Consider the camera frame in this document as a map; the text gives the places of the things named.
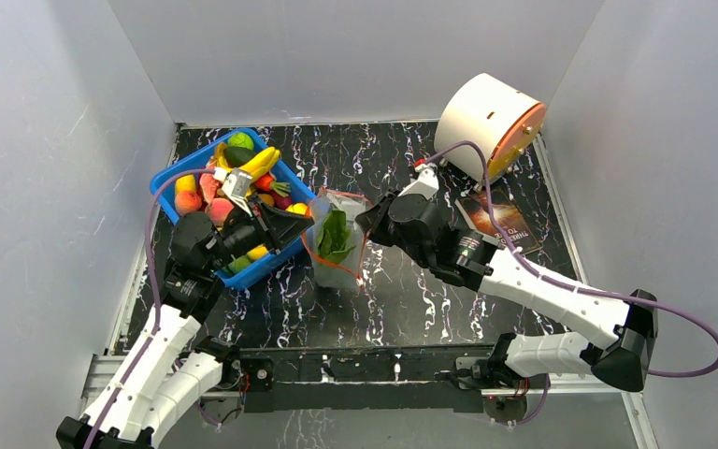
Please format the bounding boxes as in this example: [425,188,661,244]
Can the clear zip top bag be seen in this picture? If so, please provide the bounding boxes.
[303,187,371,290]

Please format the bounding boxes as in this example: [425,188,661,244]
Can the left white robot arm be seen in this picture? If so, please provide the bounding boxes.
[56,197,313,448]

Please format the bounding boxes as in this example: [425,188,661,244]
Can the yellow bell pepper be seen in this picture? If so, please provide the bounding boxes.
[286,203,310,217]

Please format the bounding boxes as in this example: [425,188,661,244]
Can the dark book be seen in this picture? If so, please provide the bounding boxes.
[454,188,542,255]

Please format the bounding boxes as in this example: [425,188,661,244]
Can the yellow lemon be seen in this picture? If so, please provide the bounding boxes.
[174,174,198,196]

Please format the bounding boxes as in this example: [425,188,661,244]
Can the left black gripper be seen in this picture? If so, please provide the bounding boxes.
[206,194,315,273]

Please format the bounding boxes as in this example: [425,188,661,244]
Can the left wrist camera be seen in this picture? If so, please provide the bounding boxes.
[222,168,252,215]

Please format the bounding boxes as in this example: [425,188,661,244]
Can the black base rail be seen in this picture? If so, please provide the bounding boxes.
[197,343,530,415]

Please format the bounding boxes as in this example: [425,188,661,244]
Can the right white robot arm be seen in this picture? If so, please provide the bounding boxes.
[356,192,658,392]

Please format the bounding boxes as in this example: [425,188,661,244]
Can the blue plastic basket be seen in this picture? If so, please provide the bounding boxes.
[149,127,320,291]

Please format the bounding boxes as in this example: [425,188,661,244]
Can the white cylindrical container orange lid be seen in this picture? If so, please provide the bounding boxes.
[434,73,547,183]

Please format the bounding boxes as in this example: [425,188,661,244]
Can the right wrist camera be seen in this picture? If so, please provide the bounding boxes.
[399,163,439,200]

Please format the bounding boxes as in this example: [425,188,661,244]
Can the orange peach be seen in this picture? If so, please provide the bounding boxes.
[174,191,203,216]

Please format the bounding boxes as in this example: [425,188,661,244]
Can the yellow banana bunch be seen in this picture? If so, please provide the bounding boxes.
[214,143,281,181]

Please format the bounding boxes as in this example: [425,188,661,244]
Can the green avocado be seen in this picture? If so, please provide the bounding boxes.
[224,146,257,167]

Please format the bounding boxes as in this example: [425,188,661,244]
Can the green leaf vegetable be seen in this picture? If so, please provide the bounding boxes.
[315,209,355,265]

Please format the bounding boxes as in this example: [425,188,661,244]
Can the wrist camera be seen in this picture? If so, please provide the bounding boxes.
[399,163,439,200]
[222,168,252,215]

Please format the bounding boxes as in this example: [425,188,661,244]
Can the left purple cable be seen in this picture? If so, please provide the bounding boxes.
[79,167,218,449]

